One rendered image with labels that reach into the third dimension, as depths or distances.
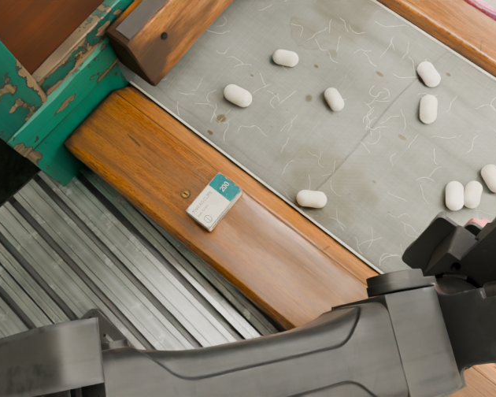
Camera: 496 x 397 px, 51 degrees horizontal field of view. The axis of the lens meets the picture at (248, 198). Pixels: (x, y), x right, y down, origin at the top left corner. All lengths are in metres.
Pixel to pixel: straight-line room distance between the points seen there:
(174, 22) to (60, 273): 0.36
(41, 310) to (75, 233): 0.11
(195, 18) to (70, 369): 0.48
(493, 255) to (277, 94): 0.36
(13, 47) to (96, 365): 0.38
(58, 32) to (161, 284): 0.33
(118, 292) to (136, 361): 0.46
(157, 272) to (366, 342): 0.43
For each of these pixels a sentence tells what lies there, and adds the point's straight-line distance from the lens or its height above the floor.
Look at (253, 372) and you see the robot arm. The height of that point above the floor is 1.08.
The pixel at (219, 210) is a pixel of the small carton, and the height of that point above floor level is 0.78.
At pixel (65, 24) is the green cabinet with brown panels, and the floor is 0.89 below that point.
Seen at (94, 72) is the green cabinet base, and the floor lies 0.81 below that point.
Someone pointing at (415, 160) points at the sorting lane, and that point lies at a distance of 0.68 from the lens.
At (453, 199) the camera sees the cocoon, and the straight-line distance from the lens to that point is 0.66.
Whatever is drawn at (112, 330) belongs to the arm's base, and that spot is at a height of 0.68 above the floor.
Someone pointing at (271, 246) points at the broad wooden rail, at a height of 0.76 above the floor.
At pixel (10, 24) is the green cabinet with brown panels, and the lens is 0.55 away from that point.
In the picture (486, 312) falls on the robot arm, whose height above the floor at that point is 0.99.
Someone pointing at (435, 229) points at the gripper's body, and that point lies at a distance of 0.51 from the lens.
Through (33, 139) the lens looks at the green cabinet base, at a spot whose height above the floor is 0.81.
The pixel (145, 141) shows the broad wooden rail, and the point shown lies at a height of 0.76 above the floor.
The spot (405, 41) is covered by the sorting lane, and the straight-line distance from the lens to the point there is 0.75.
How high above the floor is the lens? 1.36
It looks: 75 degrees down
